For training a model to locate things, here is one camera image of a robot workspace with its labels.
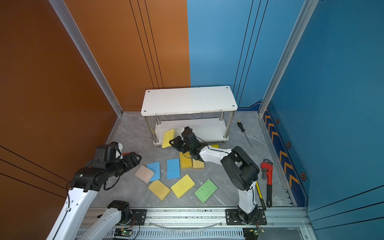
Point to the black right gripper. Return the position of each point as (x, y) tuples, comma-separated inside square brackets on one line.
[(181, 142)]

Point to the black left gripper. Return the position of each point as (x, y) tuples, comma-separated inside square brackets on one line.
[(130, 159)]

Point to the yellow green textured sponge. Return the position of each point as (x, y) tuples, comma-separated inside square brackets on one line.
[(168, 136)]

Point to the yellow foam sponge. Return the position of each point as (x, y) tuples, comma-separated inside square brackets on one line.
[(186, 160)]

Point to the pale yellow orange sponge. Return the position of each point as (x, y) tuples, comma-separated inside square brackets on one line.
[(198, 164)]

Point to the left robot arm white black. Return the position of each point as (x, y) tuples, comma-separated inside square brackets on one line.
[(75, 208)]

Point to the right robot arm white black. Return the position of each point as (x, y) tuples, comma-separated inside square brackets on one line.
[(240, 168)]

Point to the white two-tier shelf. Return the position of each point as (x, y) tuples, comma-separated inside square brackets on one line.
[(188, 101)]

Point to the pink beige sponge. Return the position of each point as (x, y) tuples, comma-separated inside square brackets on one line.
[(144, 174)]

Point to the light blue sponge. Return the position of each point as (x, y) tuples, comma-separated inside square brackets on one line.
[(155, 167)]

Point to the blue textured sponge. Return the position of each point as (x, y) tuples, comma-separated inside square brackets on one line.
[(173, 169)]

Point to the dark yellow sponge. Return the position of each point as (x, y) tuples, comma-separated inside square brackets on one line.
[(159, 189)]

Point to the large yellow textured sponge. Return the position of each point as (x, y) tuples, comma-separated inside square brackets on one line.
[(181, 187)]

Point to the black yellow screwdriver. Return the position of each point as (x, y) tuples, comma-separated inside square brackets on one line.
[(240, 125)]

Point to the green circuit board left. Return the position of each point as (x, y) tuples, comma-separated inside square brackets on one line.
[(123, 233)]

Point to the green circuit board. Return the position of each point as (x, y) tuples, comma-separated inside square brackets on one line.
[(256, 232), (123, 233)]

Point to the red pipe wrench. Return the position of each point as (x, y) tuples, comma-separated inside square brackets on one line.
[(267, 173)]

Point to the yellow black tape measure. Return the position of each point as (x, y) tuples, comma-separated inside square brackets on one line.
[(260, 196)]

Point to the green circuit board right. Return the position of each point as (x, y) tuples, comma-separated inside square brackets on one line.
[(256, 232)]

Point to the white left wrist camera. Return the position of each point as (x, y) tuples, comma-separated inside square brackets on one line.
[(119, 150)]

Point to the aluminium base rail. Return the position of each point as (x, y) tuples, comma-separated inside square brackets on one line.
[(214, 223)]

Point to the aluminium corner post left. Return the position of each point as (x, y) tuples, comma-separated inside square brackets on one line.
[(75, 34)]

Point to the aluminium corner post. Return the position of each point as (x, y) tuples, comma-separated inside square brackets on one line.
[(75, 34), (295, 36)]

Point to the aluminium corner post right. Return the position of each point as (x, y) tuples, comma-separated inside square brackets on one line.
[(295, 36)]

